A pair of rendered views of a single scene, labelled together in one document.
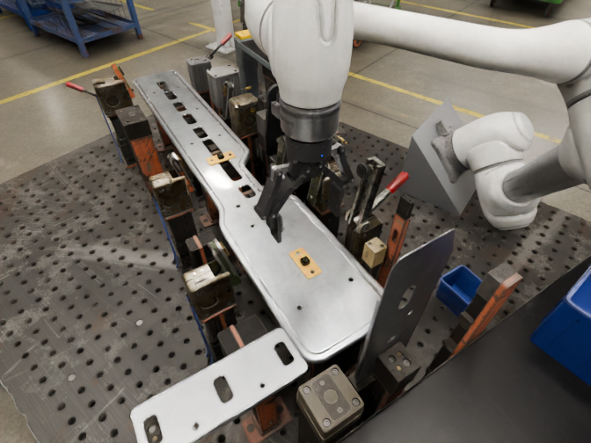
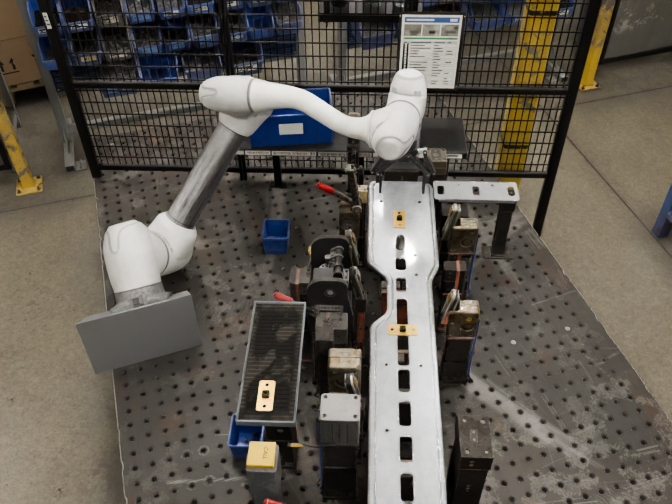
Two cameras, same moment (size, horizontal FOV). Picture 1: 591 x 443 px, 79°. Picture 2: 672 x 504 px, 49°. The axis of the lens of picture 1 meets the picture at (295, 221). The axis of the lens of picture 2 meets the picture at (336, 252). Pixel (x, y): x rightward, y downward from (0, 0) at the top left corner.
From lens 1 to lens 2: 2.44 m
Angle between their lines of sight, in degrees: 84
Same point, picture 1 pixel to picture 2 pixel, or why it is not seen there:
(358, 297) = (385, 192)
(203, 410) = (487, 187)
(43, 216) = not seen: outside the picture
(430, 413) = not seen: hidden behind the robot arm
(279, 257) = (412, 229)
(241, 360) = (462, 195)
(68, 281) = (574, 411)
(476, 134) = (149, 255)
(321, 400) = (440, 154)
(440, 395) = not seen: hidden behind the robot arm
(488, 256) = (214, 256)
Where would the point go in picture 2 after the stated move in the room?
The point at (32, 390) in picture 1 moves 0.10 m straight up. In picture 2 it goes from (595, 332) to (602, 313)
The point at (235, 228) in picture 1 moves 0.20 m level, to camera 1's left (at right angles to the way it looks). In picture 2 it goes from (428, 259) to (486, 285)
